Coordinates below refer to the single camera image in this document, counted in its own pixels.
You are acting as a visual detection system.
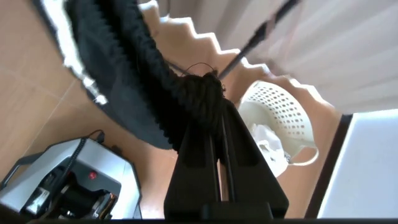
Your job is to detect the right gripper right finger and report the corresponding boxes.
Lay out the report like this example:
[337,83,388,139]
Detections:
[221,99,289,218]

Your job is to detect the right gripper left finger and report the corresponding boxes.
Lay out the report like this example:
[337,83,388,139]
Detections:
[164,124,223,218]

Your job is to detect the black shorts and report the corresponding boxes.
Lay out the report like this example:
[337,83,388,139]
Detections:
[63,0,226,153]

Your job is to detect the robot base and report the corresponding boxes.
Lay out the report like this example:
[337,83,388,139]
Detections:
[0,129,142,220]

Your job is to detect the white laundry basket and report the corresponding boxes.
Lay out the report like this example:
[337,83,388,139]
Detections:
[238,80,320,167]

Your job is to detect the black clothes rack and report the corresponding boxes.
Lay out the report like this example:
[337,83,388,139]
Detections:
[217,0,301,80]

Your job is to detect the white garment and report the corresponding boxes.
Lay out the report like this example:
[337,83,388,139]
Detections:
[250,123,290,178]

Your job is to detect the beige curtain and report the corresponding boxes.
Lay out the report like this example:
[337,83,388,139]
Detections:
[136,0,398,114]

